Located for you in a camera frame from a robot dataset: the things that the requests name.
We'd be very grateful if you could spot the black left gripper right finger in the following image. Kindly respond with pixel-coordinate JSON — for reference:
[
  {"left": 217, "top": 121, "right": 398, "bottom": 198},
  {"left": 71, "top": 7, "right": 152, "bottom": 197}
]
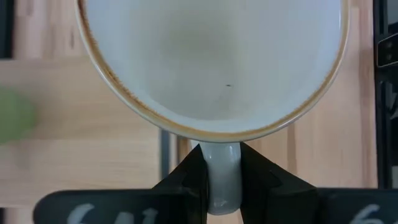
[{"left": 239, "top": 141, "right": 320, "bottom": 224}]

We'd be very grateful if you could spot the cream white mug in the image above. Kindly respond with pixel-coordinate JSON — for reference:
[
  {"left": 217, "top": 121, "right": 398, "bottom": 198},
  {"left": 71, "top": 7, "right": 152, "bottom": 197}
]
[{"left": 74, "top": 0, "right": 351, "bottom": 216}]

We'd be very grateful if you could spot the green mug with white handle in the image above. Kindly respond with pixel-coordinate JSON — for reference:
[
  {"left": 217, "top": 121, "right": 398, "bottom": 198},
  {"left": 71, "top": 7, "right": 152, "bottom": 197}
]
[{"left": 0, "top": 86, "right": 37, "bottom": 144}]

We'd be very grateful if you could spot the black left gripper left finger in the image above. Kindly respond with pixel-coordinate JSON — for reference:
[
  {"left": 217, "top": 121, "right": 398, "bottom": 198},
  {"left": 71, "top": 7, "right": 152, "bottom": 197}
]
[{"left": 151, "top": 142, "right": 209, "bottom": 224}]

